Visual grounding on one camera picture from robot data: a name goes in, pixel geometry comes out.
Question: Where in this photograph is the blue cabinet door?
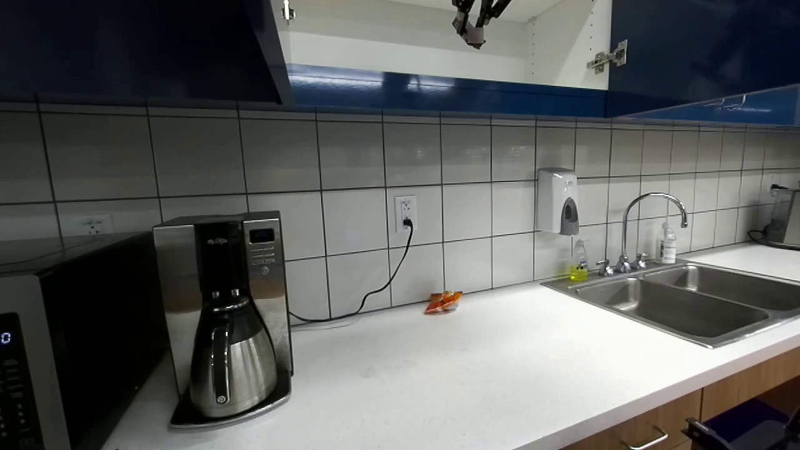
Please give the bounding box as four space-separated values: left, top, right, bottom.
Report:
0 0 295 106
607 0 800 127

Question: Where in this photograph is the orange candy bar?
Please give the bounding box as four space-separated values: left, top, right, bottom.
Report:
424 290 464 315

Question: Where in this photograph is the white soap dispenser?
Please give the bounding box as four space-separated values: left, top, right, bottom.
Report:
536 167 581 236

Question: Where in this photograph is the yellow dish soap bottle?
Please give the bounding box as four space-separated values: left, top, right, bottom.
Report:
569 239 589 283

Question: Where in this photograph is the chrome tap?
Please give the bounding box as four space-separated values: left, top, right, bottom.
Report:
596 192 689 277

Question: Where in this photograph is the white pump bottle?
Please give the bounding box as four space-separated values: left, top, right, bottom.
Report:
659 221 678 265

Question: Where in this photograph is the steel coffee maker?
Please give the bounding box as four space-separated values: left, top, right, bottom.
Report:
152 210 295 431

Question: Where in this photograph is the steel double sink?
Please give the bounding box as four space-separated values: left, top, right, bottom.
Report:
541 259 800 349

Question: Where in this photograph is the grey countertop appliance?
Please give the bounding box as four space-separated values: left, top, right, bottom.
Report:
765 184 800 251

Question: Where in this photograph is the steel coffee carafe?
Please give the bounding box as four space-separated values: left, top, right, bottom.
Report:
189 290 279 419

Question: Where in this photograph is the wooden drawer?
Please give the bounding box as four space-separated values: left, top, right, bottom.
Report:
561 390 703 450

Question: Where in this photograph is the dark blue chair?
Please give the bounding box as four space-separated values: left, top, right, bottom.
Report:
682 399 800 450

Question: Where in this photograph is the black microwave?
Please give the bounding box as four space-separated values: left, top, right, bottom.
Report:
0 231 168 450

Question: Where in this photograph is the blue wall cabinet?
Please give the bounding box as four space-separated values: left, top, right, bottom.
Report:
0 0 800 128

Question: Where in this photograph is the white wall socket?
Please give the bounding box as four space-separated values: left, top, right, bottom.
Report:
74 214 115 238
394 195 419 234

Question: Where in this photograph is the silver drawer handle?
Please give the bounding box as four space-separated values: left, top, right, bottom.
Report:
615 426 670 450

